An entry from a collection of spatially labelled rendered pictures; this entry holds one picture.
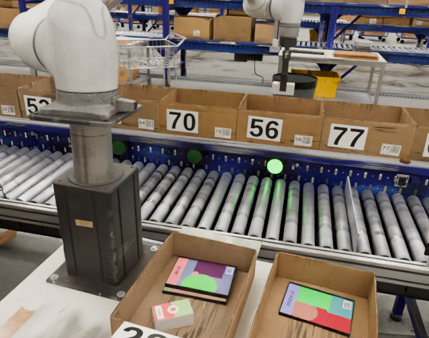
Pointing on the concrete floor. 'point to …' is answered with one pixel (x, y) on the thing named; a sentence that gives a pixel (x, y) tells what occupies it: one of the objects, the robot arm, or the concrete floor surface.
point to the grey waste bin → (307, 89)
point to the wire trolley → (152, 55)
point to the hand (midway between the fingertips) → (283, 82)
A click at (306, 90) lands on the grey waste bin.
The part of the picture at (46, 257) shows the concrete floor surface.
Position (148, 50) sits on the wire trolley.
